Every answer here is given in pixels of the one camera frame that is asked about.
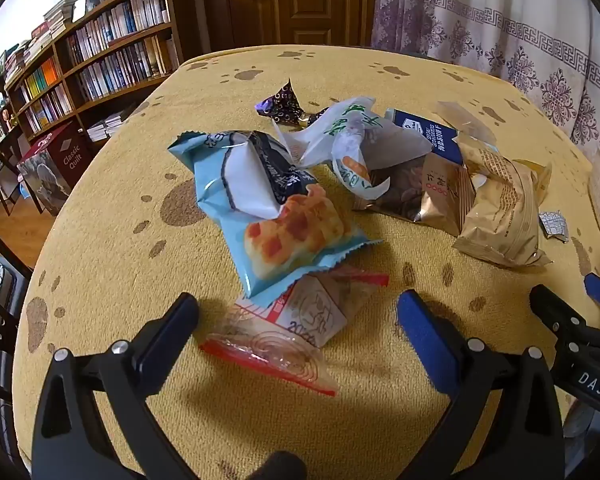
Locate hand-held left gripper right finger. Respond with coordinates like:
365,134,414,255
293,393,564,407
396,290,566,480

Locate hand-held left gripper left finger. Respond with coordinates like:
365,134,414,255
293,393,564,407
31,291,201,480

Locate small silver candy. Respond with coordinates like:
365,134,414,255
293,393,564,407
538,211,570,243

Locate red-edged clear snack packet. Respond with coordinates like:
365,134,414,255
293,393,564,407
198,267,391,397

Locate golden snack packet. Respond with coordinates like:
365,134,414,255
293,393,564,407
452,135,553,268

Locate light-blue snack packet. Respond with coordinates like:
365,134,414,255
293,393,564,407
167,130,383,301

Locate brown snack packet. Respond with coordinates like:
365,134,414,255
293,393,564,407
352,152,476,236

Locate blue cracker packet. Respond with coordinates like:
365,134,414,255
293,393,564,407
384,107,468,166

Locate translucent wrapper packet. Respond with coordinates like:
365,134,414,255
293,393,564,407
437,101,498,146

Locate white and green snack packet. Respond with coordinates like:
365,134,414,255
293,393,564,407
272,96,433,201

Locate dark patterned candy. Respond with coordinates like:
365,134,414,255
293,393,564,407
254,78,306,123
300,106,333,126

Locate yellow paw-print blanket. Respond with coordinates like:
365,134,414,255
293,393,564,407
12,45,600,480

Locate dark chair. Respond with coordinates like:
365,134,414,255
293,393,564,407
0,210,36,480

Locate red quilt box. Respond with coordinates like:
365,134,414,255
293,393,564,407
17,120,93,216

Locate stack of books on floor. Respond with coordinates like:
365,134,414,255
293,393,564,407
86,112,131,142

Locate dark wooden side table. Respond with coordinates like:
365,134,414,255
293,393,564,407
0,130,31,206

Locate white curtain with purple pattern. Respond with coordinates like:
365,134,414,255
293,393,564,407
372,0,600,146

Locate brown wooden bookshelf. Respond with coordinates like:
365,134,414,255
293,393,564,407
0,0,196,161

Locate rows of shelved books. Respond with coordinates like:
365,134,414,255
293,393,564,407
0,0,181,136

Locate stack of books atop bookshelf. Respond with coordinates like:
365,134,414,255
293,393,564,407
30,0,88,51

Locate brown wooden door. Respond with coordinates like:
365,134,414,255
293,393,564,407
200,0,378,58

